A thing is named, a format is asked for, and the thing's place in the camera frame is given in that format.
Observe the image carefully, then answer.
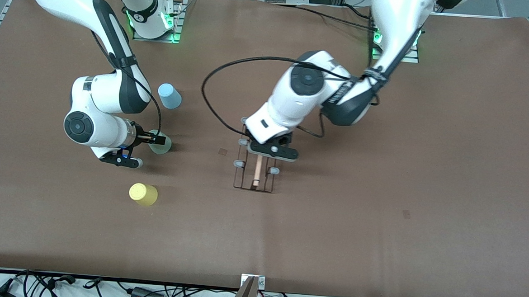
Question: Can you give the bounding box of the pale green plastic cup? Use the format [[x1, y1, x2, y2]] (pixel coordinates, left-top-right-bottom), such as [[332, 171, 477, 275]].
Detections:
[[148, 130, 173, 156]]

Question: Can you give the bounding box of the black wire cup holder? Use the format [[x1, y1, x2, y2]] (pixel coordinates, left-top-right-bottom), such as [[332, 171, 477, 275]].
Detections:
[[232, 118, 283, 194]]

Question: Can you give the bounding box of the yellow plastic cup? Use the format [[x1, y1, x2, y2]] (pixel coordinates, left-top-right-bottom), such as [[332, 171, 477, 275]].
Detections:
[[128, 183, 159, 207]]

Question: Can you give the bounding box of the light blue plastic cup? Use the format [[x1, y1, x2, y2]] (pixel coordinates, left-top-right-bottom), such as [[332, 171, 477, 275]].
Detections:
[[157, 83, 183, 110]]

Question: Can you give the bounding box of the brown table cover sheet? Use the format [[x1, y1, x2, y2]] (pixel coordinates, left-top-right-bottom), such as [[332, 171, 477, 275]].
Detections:
[[0, 0, 529, 297]]

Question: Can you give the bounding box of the black orange power adapter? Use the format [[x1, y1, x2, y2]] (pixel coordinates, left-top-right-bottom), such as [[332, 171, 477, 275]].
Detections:
[[130, 286, 165, 297]]

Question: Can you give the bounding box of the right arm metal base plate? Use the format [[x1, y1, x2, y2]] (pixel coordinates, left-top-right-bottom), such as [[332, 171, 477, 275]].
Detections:
[[132, 0, 184, 44]]

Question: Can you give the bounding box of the black table cable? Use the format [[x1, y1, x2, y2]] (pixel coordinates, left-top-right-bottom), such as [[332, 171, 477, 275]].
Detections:
[[293, 5, 373, 30]]

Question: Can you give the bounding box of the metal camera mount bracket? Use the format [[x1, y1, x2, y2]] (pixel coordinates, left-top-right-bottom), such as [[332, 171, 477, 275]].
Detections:
[[241, 274, 266, 290]]

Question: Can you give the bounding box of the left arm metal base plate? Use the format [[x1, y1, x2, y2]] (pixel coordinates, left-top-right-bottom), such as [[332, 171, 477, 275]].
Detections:
[[371, 16, 422, 63]]

